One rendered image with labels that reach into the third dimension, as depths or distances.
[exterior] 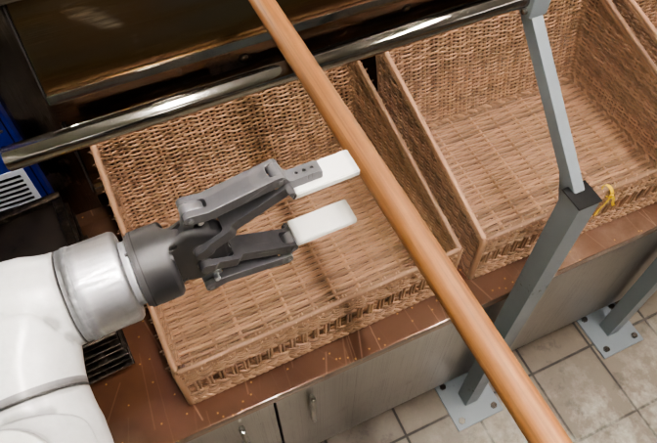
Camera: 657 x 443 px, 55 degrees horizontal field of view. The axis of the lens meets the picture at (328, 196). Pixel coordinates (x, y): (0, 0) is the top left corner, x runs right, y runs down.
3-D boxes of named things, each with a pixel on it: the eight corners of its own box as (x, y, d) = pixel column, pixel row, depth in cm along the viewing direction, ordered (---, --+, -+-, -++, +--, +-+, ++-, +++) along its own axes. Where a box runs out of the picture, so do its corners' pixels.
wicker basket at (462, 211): (363, 121, 152) (369, 31, 129) (554, 57, 165) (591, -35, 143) (467, 286, 126) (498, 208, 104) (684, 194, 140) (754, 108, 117)
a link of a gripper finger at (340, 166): (282, 177, 60) (281, 172, 60) (346, 153, 62) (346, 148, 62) (293, 199, 59) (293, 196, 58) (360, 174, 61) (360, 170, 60)
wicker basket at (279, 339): (117, 209, 137) (76, 124, 115) (347, 126, 151) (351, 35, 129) (187, 412, 112) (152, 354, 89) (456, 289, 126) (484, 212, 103)
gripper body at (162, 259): (110, 217, 57) (206, 182, 60) (134, 263, 64) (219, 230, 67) (132, 283, 53) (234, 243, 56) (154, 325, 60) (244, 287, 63)
